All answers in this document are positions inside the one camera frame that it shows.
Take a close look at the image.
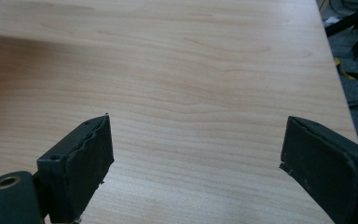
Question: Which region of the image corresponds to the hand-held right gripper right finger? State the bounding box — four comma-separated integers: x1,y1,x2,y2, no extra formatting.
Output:
279,115,358,224

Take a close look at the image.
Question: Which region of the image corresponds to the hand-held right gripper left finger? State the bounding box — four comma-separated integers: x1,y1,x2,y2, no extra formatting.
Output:
36,113,116,224

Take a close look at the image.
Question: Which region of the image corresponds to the black metal stand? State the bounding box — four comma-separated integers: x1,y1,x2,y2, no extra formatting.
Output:
324,2,358,60

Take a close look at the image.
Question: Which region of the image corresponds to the yellow and black cable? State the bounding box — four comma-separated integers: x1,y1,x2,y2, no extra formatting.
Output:
334,57,358,81

